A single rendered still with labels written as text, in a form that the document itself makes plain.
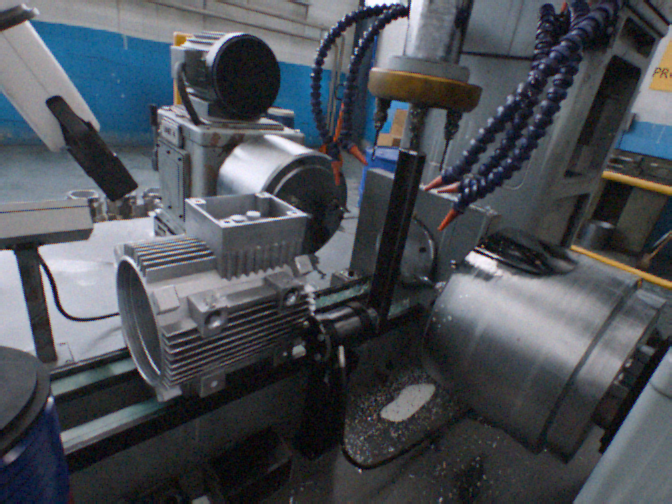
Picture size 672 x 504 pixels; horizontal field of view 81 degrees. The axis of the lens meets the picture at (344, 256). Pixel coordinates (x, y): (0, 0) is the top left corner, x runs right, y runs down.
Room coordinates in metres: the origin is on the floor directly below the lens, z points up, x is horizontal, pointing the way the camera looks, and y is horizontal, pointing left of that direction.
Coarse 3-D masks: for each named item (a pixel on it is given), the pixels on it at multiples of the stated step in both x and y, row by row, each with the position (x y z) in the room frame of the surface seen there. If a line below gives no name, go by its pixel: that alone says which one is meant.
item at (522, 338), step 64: (512, 256) 0.45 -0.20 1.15; (576, 256) 0.45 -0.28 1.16; (448, 320) 0.42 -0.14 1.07; (512, 320) 0.38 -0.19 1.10; (576, 320) 0.36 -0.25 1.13; (640, 320) 0.36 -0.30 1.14; (448, 384) 0.41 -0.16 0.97; (512, 384) 0.35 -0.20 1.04; (576, 384) 0.32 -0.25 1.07; (576, 448) 0.35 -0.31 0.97
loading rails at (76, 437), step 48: (336, 288) 0.70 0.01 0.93; (384, 336) 0.62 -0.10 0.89; (96, 384) 0.37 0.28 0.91; (144, 384) 0.41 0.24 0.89; (240, 384) 0.40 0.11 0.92; (288, 384) 0.46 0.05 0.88; (96, 432) 0.30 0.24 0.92; (144, 432) 0.32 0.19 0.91; (192, 432) 0.36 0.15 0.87; (240, 432) 0.41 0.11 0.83; (96, 480) 0.28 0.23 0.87; (144, 480) 0.31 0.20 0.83
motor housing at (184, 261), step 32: (128, 256) 0.39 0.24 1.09; (160, 256) 0.38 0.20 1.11; (192, 256) 0.40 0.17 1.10; (128, 288) 0.44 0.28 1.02; (192, 288) 0.38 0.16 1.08; (224, 288) 0.40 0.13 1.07; (256, 288) 0.42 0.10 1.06; (128, 320) 0.43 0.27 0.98; (160, 320) 0.33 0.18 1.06; (192, 320) 0.35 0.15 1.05; (256, 320) 0.40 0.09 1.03; (288, 320) 0.43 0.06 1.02; (160, 352) 0.41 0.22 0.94; (192, 352) 0.33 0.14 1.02; (224, 352) 0.36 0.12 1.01; (256, 352) 0.40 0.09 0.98; (160, 384) 0.33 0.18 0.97
